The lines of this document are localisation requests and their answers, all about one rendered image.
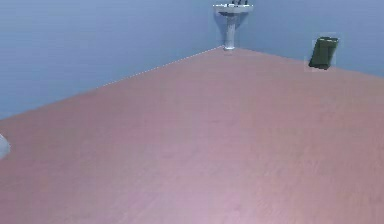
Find dark green bin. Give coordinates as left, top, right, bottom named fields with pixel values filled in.
left=308, top=36, right=340, bottom=71

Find white toilet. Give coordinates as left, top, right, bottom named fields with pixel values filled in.
left=0, top=133, right=11, bottom=160

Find white pedestal sink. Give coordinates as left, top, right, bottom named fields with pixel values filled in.
left=212, top=0, right=254, bottom=51

